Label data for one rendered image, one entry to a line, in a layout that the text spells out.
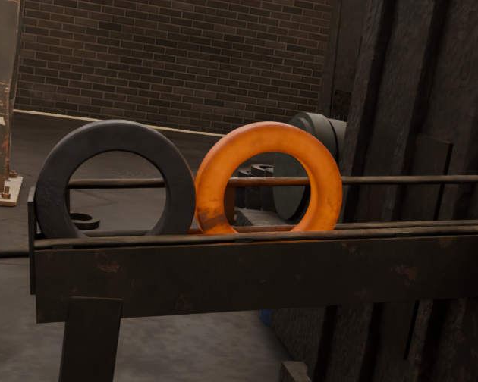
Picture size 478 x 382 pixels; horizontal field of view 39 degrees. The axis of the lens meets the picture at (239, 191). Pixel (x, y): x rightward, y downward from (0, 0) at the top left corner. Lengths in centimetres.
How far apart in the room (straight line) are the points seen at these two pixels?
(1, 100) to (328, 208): 258
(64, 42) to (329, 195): 609
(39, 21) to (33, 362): 529
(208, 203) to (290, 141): 12
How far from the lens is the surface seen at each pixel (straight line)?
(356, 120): 156
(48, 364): 181
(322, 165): 83
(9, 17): 328
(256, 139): 80
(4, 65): 329
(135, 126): 77
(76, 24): 684
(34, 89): 687
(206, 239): 79
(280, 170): 233
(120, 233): 84
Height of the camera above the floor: 82
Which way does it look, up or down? 11 degrees down
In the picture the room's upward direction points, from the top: 9 degrees clockwise
